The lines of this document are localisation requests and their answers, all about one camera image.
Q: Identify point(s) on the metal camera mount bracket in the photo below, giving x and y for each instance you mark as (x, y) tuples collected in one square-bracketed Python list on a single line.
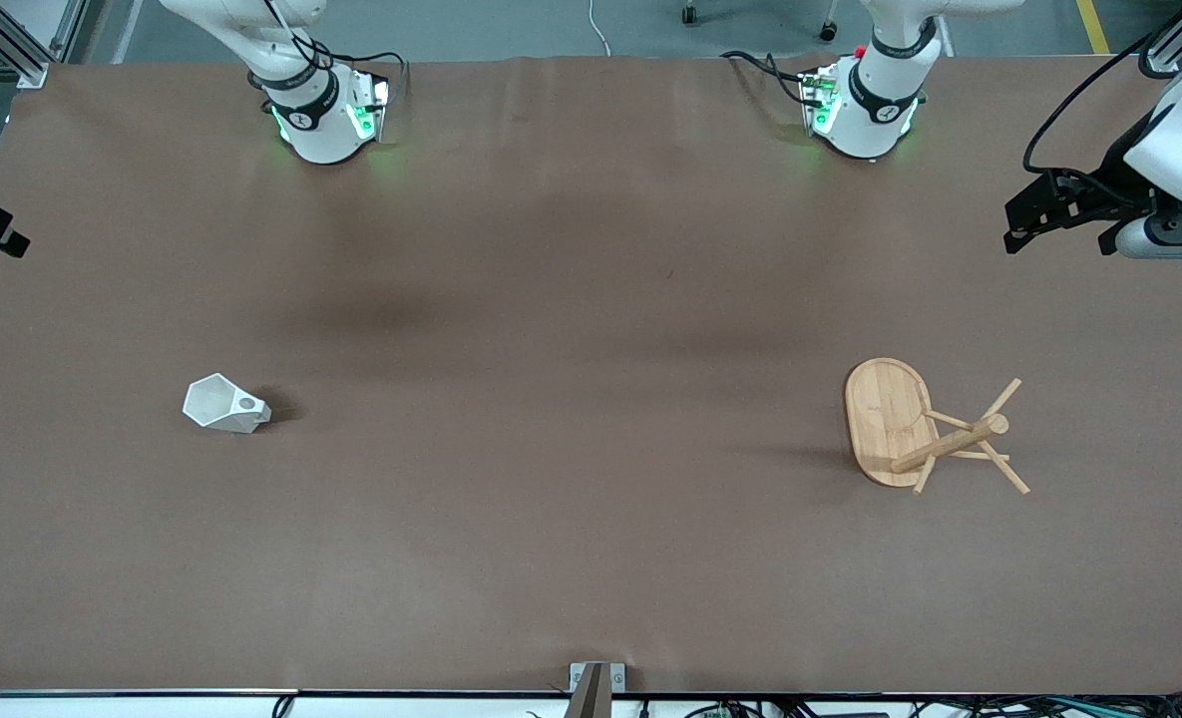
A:
[(595, 683)]

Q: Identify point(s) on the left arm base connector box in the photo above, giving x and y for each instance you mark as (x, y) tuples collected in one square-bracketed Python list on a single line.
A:
[(820, 100)]

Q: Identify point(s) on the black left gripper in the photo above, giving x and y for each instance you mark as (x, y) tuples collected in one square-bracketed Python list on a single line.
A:
[(1116, 168)]

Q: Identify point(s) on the white faceted cup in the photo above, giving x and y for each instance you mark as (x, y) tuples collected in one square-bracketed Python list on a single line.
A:
[(216, 399)]

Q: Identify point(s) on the aluminium frame post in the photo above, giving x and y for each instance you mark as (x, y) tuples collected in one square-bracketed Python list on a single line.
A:
[(12, 50), (1164, 62)]

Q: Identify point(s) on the wooden cup rack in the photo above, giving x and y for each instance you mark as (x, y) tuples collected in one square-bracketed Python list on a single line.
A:
[(885, 419)]

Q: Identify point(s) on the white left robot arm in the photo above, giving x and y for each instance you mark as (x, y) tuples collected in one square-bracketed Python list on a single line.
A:
[(880, 115)]

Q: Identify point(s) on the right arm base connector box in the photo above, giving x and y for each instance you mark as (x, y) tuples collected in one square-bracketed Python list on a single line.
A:
[(371, 100)]

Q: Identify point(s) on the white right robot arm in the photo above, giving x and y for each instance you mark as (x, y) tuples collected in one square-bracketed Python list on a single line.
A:
[(316, 130)]

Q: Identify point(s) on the brown paper table cover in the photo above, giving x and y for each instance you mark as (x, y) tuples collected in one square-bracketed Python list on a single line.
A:
[(551, 399)]

